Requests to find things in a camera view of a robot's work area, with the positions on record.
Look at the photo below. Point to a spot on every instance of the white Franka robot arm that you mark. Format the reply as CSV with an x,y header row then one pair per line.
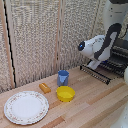
x,y
106,36

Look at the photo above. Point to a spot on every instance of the blue plastic cup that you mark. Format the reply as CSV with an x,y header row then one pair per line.
x,y
62,78

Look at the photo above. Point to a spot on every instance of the yellow plastic bowl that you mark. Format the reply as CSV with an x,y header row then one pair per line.
x,y
65,93

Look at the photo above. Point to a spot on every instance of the orange rectangular block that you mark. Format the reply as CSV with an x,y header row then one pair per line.
x,y
45,88

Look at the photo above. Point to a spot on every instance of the black dish rack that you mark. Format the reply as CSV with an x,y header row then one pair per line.
x,y
119,56

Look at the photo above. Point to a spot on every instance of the white floral-rimmed plate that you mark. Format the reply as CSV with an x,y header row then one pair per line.
x,y
26,107

